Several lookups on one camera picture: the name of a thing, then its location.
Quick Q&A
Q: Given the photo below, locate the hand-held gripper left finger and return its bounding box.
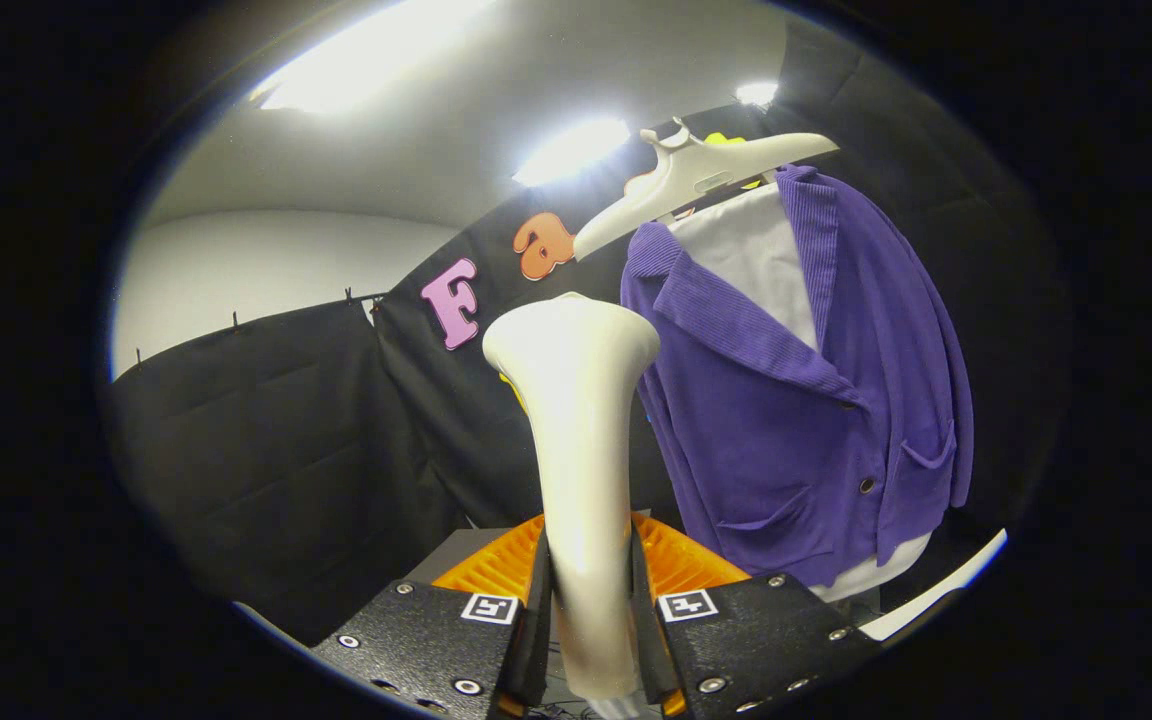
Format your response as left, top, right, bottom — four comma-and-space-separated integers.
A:
311, 512, 552, 720

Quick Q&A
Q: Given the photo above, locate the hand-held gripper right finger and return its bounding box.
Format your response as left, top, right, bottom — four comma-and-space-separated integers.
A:
629, 510, 882, 720

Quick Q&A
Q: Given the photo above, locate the white garment steamer head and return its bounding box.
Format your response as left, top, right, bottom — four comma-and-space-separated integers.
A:
482, 292, 661, 701

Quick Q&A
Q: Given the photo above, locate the purple corduroy jacket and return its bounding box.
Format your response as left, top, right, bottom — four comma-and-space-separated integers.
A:
620, 165, 975, 589

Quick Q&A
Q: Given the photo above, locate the white clothes hanger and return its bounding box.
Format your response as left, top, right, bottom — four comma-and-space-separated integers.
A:
572, 117, 840, 263

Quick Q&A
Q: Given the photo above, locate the grey cabinet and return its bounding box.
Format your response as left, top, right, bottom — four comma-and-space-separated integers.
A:
404, 527, 542, 586

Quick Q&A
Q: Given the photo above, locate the black backdrop cloth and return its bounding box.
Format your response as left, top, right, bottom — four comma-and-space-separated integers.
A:
104, 295, 472, 646
373, 100, 787, 531
766, 15, 1072, 601

